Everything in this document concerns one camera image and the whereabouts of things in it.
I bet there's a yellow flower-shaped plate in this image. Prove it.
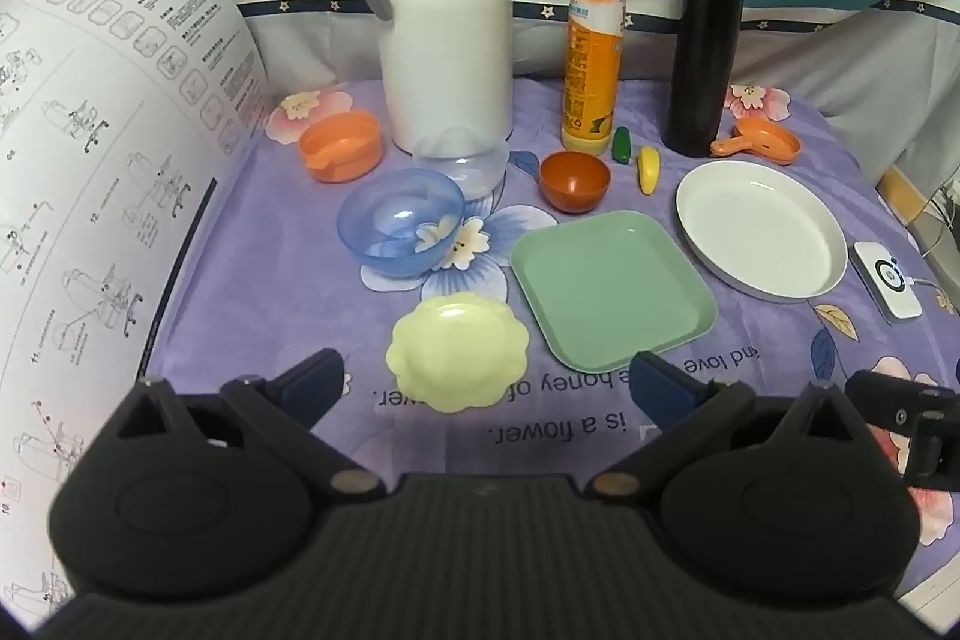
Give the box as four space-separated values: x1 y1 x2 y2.
386 293 533 415

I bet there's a brown small bowl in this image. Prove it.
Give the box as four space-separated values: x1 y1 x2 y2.
538 151 611 214

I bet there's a printed instruction sheet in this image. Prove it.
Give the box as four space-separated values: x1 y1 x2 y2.
0 0 272 633

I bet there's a white oval plate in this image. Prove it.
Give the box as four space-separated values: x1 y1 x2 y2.
675 161 849 304

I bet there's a yellow dish soap bottle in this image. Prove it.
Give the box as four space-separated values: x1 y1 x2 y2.
561 0 632 155

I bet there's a green square plate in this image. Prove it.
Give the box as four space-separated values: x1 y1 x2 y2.
510 210 719 372

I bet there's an orange toy pan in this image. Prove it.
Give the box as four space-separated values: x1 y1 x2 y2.
709 119 802 166

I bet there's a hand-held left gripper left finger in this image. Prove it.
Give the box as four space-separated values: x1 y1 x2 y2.
112 347 387 500

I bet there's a white thermos jug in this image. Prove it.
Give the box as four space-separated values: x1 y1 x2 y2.
345 0 515 157

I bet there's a clear small bowl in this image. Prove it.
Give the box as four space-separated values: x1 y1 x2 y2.
411 135 509 200

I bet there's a white square device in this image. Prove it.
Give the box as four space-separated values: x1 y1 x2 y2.
849 241 923 326

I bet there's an orange bowl with spout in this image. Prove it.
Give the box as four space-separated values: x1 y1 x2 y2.
298 110 385 184

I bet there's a black thermos bottle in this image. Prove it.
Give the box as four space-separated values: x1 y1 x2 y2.
658 0 749 158

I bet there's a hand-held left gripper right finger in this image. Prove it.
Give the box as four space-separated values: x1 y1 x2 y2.
586 350 872 500

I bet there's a blue transparent bowl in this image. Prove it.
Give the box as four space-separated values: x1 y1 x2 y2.
337 167 467 278

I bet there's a white device cable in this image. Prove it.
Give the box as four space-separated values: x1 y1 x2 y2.
909 276 960 316

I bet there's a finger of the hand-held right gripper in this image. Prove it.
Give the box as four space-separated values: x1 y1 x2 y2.
845 369 960 492

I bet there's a purple floral tablecloth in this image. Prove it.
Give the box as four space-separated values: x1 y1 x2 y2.
139 77 960 615

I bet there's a brown cardboard box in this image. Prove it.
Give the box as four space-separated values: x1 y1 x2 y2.
876 166 929 226

